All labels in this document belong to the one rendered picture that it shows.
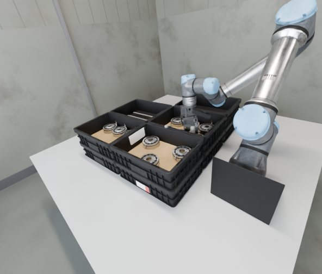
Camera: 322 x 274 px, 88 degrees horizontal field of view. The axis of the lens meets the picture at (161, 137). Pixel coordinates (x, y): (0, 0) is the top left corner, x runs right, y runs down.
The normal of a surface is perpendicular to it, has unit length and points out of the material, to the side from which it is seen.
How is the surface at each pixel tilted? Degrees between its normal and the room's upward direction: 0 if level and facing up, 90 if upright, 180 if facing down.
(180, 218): 0
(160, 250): 0
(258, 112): 55
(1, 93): 90
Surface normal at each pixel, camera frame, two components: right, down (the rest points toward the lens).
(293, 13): -0.56, -0.38
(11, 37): 0.71, 0.30
